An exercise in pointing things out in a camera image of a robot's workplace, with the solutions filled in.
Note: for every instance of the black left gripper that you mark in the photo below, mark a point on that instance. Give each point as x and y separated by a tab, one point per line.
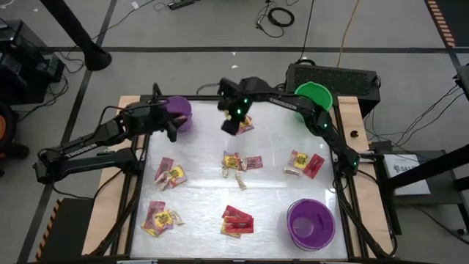
146	116

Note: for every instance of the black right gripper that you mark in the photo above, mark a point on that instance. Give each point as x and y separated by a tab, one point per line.
236	100

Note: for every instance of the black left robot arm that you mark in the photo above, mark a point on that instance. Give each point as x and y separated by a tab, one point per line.
80	150

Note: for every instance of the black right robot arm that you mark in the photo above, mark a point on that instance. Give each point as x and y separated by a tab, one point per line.
293	103

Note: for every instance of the small purple halloween bucket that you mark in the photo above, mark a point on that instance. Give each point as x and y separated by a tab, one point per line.
182	108

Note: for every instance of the green halloween bucket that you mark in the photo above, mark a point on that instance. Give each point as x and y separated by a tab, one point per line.
315	93

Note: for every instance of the large purple halloween bucket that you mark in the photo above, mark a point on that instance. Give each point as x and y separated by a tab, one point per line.
311	223

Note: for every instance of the wooden table side board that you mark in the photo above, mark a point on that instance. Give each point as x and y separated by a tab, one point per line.
351	117
104	212

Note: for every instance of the black power strip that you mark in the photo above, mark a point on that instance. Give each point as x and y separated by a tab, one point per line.
180	4

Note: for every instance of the black perforated computer case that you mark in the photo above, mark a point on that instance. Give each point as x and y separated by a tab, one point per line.
348	84

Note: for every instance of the black pole stand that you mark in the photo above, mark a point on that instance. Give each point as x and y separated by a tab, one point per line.
78	34

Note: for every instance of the black orange striped mat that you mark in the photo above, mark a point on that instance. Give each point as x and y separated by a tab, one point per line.
454	18
71	227

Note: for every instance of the black equipment cart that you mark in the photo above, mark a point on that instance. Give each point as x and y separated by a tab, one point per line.
25	66

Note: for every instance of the black orange wheeled device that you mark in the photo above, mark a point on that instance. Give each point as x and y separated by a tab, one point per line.
3	128

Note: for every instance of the white labelled box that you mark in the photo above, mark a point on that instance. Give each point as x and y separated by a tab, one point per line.
406	172

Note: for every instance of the black metal beam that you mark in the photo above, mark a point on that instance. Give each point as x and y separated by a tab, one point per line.
432	166

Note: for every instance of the black aluminium table frame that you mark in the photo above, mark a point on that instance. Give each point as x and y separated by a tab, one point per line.
201	97

